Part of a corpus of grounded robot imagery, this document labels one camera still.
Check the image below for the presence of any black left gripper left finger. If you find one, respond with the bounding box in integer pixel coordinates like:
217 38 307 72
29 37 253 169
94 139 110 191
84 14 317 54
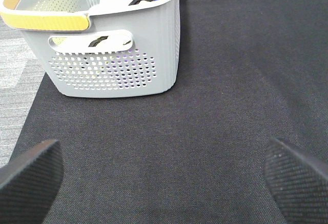
1 139 63 223

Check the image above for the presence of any grey perforated plastic basket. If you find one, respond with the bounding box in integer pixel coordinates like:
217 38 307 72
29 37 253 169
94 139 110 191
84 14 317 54
16 0 180 98

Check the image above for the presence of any yellow basket handle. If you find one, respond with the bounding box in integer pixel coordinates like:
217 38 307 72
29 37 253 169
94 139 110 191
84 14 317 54
1 0 90 31

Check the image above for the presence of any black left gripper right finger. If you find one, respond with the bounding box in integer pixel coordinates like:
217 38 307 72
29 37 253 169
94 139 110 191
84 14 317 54
263 137 327 223

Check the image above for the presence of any black table mat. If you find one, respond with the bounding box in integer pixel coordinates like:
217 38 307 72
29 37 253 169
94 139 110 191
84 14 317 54
12 0 327 223

